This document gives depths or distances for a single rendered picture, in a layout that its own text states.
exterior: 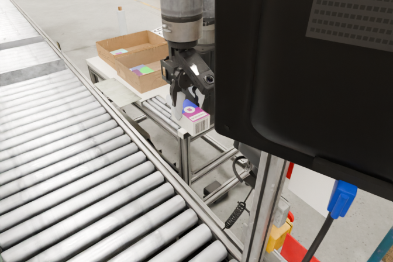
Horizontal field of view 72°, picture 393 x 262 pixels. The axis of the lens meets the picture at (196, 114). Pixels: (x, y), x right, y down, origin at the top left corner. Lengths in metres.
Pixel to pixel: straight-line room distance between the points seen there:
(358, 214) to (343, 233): 0.19
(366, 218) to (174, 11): 1.75
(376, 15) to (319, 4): 0.03
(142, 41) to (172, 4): 1.46
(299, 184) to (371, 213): 1.56
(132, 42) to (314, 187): 1.68
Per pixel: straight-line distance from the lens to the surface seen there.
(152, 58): 1.73
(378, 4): 0.20
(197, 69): 0.61
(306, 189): 0.54
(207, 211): 0.88
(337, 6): 0.21
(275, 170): 0.50
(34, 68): 1.81
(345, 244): 1.87
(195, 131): 0.69
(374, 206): 2.14
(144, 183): 0.96
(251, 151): 0.58
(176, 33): 0.60
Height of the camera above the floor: 1.46
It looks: 35 degrees down
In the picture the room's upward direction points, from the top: straight up
